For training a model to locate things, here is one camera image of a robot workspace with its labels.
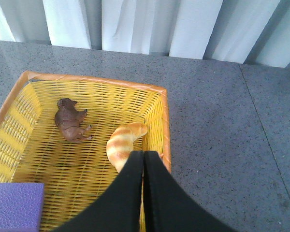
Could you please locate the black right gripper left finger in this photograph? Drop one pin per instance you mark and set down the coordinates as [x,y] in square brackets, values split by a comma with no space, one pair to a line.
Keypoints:
[118,208]

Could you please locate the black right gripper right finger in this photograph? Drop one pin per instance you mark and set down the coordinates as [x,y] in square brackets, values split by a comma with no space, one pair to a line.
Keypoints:
[168,208]

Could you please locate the toy croissant bread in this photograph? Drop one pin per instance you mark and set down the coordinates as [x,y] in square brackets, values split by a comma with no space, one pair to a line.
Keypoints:
[120,144]

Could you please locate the yellow plastic woven basket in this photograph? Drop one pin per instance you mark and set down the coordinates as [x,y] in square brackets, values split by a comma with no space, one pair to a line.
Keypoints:
[74,174]

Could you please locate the purple foam cube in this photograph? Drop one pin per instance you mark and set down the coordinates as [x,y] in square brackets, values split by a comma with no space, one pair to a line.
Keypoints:
[21,206]

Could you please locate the brown toy animal figure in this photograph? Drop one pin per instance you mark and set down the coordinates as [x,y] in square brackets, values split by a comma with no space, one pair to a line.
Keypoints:
[68,121]

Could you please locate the white pleated curtain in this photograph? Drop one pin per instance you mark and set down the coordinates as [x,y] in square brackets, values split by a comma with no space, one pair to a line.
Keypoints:
[241,31]

